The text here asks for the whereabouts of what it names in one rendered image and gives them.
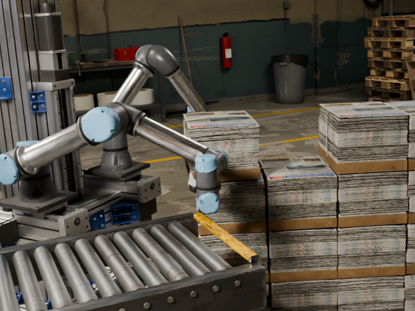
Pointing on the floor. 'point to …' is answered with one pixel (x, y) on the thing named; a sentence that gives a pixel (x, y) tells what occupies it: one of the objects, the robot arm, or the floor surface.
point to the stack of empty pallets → (389, 58)
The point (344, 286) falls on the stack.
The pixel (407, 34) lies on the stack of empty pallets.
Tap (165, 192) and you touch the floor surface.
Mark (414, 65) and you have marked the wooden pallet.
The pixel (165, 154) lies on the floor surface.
